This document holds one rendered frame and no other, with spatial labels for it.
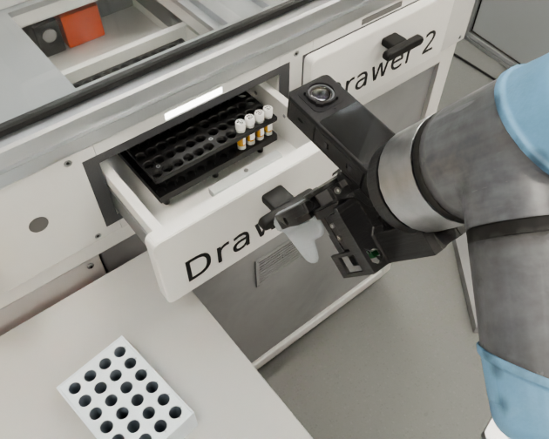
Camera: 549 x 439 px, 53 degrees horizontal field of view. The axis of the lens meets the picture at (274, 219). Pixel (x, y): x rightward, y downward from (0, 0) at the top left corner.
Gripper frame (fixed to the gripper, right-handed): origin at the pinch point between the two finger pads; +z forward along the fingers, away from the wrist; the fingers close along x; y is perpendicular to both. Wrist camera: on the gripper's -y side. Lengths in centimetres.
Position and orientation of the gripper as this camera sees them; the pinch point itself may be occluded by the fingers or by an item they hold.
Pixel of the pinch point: (294, 207)
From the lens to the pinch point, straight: 57.1
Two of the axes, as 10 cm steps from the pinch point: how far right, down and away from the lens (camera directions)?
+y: 5.1, 8.6, 0.5
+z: -3.6, 1.6, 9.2
